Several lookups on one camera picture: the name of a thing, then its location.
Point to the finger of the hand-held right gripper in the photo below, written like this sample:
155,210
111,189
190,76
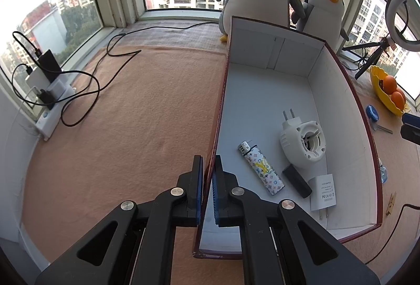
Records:
411,127

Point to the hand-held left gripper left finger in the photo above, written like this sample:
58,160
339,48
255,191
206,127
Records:
198,193

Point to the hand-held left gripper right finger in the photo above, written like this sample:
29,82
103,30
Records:
215,196

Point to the translucent blue clip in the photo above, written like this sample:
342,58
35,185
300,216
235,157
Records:
383,171

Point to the patterned white lighter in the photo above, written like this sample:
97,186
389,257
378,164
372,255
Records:
262,170

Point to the small black cylinder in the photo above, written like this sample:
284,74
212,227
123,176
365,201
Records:
297,181

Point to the white plug-in device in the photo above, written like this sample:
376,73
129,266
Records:
295,143

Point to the white charger adapter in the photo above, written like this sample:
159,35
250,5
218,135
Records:
323,191

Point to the white-lined cardboard box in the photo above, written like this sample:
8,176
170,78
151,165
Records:
262,98

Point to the yellow fruit bowl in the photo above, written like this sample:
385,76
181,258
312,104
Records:
382,96

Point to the pile of wrapped candies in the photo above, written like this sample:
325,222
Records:
380,84

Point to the black tripod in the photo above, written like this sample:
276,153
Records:
377,56

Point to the wooden clothespin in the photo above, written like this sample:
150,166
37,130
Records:
390,204

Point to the small penguin plush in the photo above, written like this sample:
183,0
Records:
323,22

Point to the checkered cloth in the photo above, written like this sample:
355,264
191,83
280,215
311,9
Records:
170,35

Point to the white power strip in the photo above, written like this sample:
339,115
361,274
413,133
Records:
49,122

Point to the white plug adapter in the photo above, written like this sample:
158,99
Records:
60,89

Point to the black plug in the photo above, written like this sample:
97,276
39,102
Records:
46,98

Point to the white charger block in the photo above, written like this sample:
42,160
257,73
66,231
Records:
34,79

